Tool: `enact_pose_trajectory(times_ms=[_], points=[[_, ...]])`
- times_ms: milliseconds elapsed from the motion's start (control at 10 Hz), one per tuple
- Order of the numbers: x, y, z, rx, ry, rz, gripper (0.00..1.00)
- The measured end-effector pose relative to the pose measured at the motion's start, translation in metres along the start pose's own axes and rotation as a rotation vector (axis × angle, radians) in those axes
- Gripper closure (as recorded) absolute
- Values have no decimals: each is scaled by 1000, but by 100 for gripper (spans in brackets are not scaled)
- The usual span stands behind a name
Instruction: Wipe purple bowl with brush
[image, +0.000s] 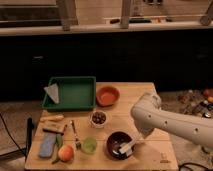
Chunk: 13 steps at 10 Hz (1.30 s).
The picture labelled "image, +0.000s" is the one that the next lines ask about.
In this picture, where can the yellow corn cob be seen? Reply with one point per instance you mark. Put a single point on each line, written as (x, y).
(52, 118)

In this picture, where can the white cup with dark contents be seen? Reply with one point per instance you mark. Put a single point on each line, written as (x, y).
(98, 119)

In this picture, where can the peach fruit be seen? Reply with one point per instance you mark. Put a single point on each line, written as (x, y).
(66, 153)

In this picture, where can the wooden brush block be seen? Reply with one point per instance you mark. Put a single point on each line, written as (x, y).
(54, 127)

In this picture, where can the dark purple bowl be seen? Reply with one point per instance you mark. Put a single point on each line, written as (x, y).
(114, 143)

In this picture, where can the green plastic tray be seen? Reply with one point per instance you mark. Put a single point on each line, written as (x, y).
(76, 93)

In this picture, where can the orange bowl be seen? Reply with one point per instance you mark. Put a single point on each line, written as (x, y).
(107, 96)

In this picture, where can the white cloth piece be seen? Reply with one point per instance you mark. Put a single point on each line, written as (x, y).
(53, 92)

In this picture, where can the green plastic cup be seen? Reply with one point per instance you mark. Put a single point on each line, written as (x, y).
(89, 145)

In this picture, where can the white brush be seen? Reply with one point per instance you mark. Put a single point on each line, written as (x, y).
(125, 148)

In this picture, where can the green pepper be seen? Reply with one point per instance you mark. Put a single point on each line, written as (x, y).
(59, 143)

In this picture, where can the blue sponge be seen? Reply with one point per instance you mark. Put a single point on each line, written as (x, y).
(47, 145)

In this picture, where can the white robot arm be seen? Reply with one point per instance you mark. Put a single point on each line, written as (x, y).
(148, 115)

